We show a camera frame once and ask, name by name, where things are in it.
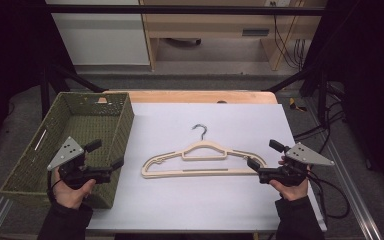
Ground left hand-held gripper cable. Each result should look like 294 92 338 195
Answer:
45 171 63 204

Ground beige clothes hanger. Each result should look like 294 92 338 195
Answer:
141 123 268 180

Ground black floor cables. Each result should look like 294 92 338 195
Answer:
293 83 348 154

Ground black horizontal frame bar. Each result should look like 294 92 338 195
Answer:
44 3 326 17

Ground green woven basket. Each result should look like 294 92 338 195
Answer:
0 91 135 210

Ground hand-held gripper cable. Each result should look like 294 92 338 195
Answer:
306 171 352 228
45 171 63 204

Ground black metal stand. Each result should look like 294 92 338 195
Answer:
39 63 106 118
264 64 329 125

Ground light wooden desk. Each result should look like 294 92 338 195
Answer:
139 0 328 72

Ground white table sheet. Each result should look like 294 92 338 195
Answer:
86 102 328 233

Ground hanging black cables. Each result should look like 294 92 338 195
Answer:
271 1 306 71

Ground right hand-held gripper cable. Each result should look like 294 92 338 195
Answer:
306 171 352 228

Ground person's right hand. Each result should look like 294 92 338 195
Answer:
269 166 311 202

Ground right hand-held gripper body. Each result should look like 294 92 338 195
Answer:
258 142 335 188

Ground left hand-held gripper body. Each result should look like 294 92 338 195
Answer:
47 136 114 190

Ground white cabinet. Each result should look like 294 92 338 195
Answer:
45 0 151 67

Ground black curtain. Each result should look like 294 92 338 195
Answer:
301 0 384 196
0 0 76 161

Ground yellow and black tool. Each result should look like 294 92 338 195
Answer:
288 97 308 113

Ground person's left hand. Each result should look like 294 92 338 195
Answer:
51 167 97 210

